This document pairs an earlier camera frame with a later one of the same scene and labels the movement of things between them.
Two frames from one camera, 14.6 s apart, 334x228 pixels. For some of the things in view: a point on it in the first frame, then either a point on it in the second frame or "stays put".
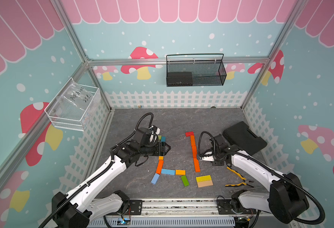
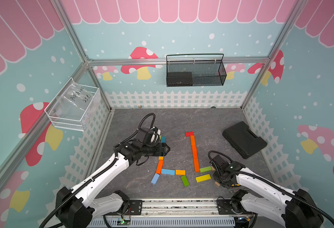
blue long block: [168, 171] stays put
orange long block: [159, 166] stays put
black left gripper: [160, 149] stays put
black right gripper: [216, 163] -> [227, 185]
